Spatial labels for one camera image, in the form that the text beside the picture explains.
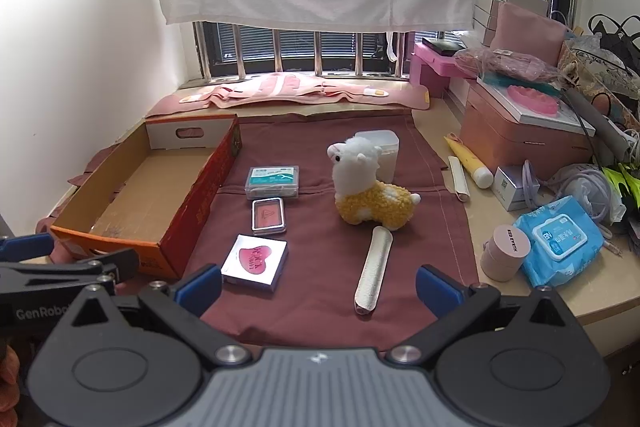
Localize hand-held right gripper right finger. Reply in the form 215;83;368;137
387;264;576;365

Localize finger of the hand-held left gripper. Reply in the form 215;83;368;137
70;249;140;285
0;233;53;264

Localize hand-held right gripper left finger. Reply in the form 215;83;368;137
65;263;251;365

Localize silver box with pink heart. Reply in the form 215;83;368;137
220;234;289;293

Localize cardboard box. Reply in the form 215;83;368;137
50;114;243;280

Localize silver-framed red compact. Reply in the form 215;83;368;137
251;197;287;235

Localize white and yellow alpaca plush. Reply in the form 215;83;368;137
327;136;422;233

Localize clear dental floss box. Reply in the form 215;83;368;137
245;165;301;201

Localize clear plastic container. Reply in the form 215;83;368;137
355;130;401;185

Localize pink round jar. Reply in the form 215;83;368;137
481;224;532;283

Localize maroon cloth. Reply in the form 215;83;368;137
35;107;481;350

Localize white stick package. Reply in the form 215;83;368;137
448;156;471;202

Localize small silver box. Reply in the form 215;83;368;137
491;166;541;212

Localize blue wet wipes pack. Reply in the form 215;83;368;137
514;196;606;288

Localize yellow tube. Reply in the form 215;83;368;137
444;133;493;188

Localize pink storage box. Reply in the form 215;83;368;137
460;84;596;168

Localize pink mat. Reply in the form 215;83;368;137
145;84;431;118

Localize white box lid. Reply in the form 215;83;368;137
477;77;598;138

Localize pink striped garment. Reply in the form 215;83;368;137
179;74;391;108

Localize neon yellow fabric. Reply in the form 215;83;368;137
602;162;640;210

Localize pink box stand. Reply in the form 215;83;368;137
410;42;481;98

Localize grey foam tube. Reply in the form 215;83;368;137
565;89;621;158

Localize plastic bag of pink clothing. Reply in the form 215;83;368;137
455;47;563;84

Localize flat black box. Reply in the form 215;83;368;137
422;38;468;56

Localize patterned tote bag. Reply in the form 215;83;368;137
557;39;640;132

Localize stack of white boxes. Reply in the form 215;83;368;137
472;0;546;48

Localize black handbag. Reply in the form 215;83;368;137
587;14;640;72

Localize clear bag of cables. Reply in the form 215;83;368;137
545;164;626;228

